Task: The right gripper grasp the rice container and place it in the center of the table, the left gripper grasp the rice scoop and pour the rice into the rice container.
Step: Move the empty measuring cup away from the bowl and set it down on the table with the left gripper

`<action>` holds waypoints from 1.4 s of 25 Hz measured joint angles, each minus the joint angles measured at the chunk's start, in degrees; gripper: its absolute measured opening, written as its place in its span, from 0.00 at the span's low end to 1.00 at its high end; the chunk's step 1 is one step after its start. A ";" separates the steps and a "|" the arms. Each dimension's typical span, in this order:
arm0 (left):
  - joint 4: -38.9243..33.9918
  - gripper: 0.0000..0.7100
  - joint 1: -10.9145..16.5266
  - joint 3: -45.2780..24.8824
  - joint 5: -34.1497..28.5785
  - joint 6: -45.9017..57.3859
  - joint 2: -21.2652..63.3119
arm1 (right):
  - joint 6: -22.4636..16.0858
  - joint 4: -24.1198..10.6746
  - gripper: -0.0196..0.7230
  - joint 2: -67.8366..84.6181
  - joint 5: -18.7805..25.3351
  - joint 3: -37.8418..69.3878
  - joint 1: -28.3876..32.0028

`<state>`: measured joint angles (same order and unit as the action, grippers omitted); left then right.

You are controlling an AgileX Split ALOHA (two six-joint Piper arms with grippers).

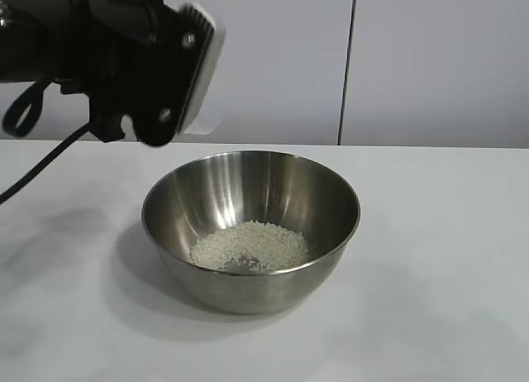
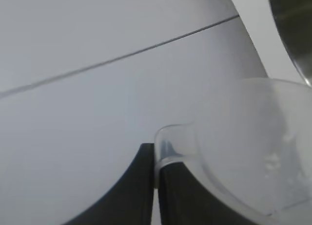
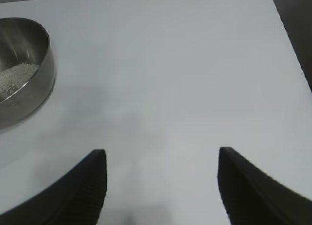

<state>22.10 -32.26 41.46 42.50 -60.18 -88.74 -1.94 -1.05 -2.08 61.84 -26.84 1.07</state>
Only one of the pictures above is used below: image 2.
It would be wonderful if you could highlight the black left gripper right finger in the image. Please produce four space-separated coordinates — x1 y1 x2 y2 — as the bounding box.
157 140 273 225

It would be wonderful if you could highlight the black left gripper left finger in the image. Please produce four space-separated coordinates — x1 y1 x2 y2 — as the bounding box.
64 143 156 225

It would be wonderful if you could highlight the clear plastic measuring cup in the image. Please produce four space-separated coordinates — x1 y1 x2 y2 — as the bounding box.
155 77 312 225

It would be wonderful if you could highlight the stainless steel mixing bowl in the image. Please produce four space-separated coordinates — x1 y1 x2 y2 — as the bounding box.
267 0 312 87

